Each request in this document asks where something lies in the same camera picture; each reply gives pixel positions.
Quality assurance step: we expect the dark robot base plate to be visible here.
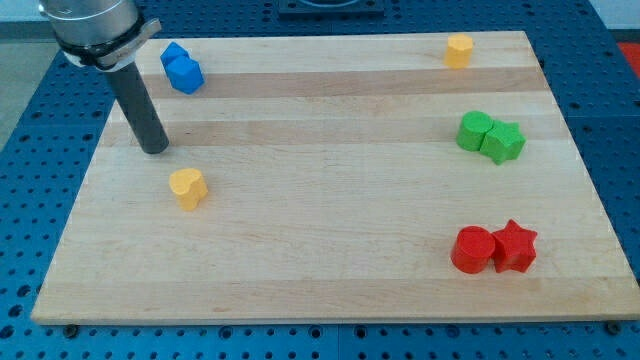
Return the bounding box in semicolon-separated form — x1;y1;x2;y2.
275;0;385;17

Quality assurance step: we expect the blue cube block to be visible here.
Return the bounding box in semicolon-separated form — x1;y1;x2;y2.
160;42;190;77

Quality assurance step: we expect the yellow heart block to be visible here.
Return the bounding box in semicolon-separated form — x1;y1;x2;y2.
169;168;208;211

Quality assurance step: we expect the green star block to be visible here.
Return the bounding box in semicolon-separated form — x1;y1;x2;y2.
479;120;526;165

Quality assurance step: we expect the red star block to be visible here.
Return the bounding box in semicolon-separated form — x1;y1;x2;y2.
492;219;538;273

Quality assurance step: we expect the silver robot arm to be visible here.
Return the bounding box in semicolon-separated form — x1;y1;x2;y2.
38;0;169;154

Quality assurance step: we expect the yellow hexagon block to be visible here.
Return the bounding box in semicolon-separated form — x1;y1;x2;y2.
443;34;474;69

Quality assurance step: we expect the blue hexagon block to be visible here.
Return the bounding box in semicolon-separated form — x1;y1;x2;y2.
165;56;205;94

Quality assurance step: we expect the red cylinder block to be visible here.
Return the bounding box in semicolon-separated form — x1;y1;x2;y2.
450;226;496;274

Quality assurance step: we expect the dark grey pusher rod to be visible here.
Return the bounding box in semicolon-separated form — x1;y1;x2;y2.
105;62;169;154

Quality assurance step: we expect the wooden board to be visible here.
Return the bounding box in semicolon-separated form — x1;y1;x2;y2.
31;31;639;325

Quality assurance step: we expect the green cylinder block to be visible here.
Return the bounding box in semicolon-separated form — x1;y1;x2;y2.
456;111;494;152

